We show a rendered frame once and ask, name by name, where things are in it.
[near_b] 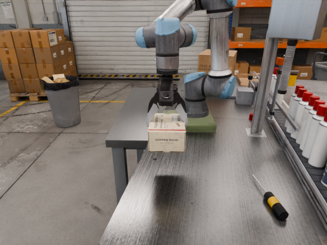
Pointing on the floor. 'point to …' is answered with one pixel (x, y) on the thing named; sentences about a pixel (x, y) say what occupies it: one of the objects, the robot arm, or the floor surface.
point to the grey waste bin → (65, 106)
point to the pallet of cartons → (34, 59)
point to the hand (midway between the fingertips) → (167, 127)
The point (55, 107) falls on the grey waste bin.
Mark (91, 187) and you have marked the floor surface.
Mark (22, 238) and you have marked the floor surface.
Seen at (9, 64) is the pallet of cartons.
